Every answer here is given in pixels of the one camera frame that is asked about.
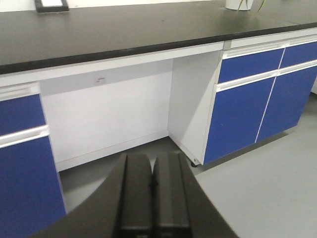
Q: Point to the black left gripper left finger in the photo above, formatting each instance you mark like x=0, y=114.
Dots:
x=135, y=216

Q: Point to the white plant pot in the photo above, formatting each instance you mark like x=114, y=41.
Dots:
x=242, y=5

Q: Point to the black framed power outlet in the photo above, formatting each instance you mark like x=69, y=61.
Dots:
x=48, y=6

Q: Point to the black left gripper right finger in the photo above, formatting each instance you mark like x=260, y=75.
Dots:
x=169, y=204

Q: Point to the white blue lab cabinet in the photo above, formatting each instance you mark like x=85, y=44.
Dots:
x=79, y=85

